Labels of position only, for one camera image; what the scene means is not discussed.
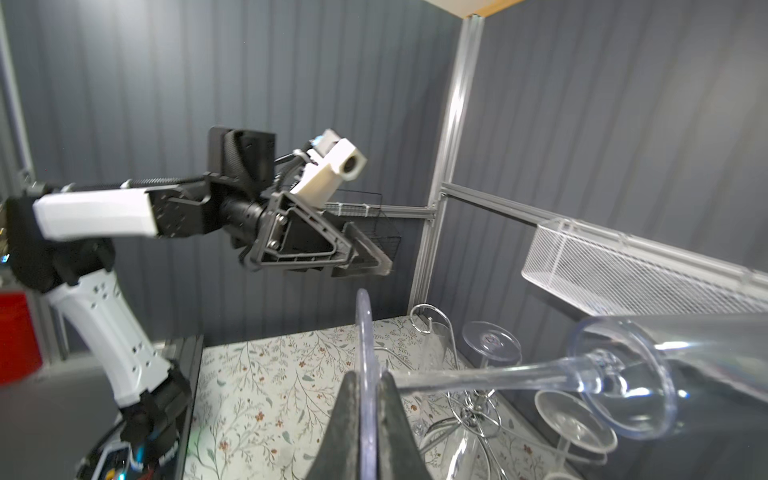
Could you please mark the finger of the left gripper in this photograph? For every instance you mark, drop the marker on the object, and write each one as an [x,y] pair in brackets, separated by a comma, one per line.
[300,237]
[368,258]

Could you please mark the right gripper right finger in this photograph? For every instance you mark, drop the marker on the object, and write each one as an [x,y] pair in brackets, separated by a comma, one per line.
[398,456]

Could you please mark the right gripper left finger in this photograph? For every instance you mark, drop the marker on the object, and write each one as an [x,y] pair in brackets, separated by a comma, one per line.
[338,455]

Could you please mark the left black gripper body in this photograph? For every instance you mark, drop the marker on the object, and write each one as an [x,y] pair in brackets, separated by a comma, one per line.
[262,229]

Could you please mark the clear wine glass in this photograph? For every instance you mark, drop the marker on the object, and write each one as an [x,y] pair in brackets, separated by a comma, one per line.
[493,343]
[644,377]
[583,438]

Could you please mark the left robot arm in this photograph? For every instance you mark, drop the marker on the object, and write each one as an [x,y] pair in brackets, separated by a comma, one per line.
[58,241]

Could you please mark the chrome wine glass rack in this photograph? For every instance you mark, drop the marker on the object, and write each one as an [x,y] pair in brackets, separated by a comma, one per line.
[475,426]

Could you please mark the black wire wall basket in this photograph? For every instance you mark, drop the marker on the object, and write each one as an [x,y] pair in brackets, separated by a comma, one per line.
[364,209]

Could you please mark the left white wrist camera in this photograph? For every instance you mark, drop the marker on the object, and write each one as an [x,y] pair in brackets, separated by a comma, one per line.
[334,160]

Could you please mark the white mesh wall basket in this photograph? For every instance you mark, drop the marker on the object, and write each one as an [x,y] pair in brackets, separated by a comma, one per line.
[601,271]

